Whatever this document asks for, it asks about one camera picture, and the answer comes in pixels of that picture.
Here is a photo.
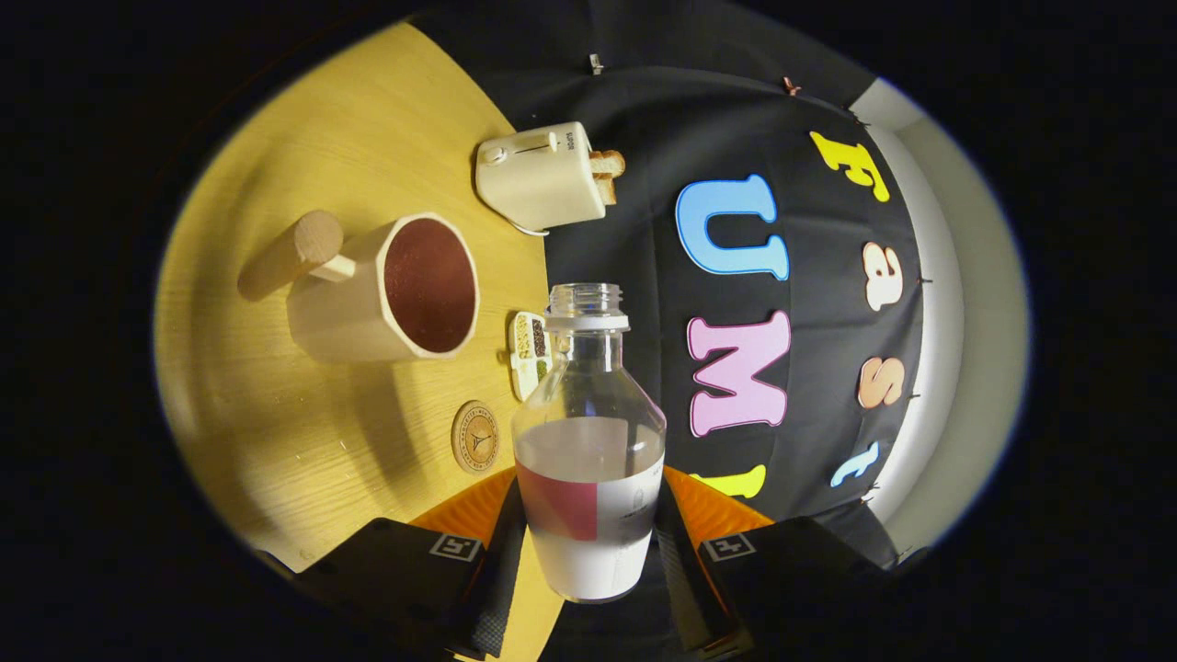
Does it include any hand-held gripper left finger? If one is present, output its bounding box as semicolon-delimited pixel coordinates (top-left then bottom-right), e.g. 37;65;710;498
262;466;530;661

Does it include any wooden table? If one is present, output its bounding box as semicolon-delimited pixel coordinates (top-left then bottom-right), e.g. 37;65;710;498
154;20;566;662

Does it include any cream toaster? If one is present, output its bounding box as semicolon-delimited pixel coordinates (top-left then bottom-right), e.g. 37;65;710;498
474;121;608;233

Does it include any white sectioned grain dish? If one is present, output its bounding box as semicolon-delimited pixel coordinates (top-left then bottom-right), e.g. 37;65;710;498
508;311;553;403

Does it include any clear juice bottle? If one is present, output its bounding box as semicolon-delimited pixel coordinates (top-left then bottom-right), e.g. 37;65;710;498
511;282;667;604

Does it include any round wooden coaster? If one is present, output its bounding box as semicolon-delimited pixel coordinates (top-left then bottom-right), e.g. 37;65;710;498
451;400;500;474

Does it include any beige cup with wooden handle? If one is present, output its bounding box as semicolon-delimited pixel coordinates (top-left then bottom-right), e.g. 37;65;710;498
237;210;481;364

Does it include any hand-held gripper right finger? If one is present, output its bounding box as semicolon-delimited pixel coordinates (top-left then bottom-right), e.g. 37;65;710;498
655;464;907;661

